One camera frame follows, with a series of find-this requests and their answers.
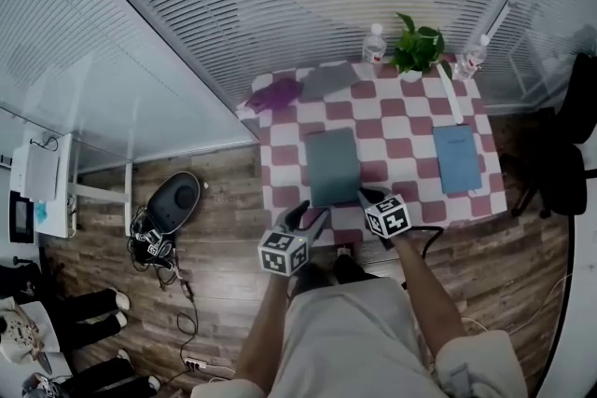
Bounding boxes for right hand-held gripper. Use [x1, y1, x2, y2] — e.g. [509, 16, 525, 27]
[356, 185, 412, 252]

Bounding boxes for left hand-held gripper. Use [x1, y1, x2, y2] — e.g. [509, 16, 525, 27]
[257, 199, 333, 278]

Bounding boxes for grey-green notebook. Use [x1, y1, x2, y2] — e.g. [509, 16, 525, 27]
[304, 127, 363, 209]

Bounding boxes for person's left forearm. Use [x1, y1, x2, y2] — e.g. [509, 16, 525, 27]
[234, 273, 300, 391]

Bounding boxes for person's right forearm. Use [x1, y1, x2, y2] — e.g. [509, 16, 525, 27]
[394, 235, 467, 358]

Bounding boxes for blue notebook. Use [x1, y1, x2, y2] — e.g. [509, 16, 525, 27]
[432, 123, 484, 196]

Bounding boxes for person's dark shoes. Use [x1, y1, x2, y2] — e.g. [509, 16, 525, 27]
[292, 252, 380, 295]

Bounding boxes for red white checkered tablecloth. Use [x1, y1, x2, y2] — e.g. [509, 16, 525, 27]
[234, 54, 510, 249]

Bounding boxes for grey flat sleeve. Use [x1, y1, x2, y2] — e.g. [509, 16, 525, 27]
[298, 61, 363, 102]

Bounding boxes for purple cloth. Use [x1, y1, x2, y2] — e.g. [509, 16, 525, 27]
[243, 76, 303, 114]

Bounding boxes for person's light beige clothing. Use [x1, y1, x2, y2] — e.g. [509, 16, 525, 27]
[189, 277, 529, 398]

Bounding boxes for black round floor device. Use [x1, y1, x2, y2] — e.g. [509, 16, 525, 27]
[146, 171, 202, 236]

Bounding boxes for clear plastic water bottle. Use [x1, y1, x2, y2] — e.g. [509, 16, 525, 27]
[453, 34, 492, 81]
[361, 22, 388, 66]

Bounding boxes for spare hand-held gripper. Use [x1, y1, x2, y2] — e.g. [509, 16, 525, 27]
[133, 227, 173, 258]

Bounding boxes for green potted plant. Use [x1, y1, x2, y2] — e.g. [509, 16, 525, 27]
[388, 11, 454, 83]

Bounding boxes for black office chair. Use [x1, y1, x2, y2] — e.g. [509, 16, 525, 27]
[508, 52, 597, 221]

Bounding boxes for white desk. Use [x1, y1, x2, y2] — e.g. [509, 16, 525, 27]
[7, 130, 135, 240]

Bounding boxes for black screen device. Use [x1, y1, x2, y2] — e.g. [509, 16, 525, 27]
[7, 189, 36, 244]

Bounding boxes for white printed bag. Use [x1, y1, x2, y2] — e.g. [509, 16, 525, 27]
[0, 296, 47, 365]

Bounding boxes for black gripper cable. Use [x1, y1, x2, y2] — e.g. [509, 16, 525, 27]
[409, 225, 445, 258]

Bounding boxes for tangle of black cables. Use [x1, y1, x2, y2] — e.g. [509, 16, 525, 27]
[126, 204, 201, 369]

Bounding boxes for thin white floor cable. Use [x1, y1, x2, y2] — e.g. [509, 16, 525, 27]
[460, 269, 576, 341]

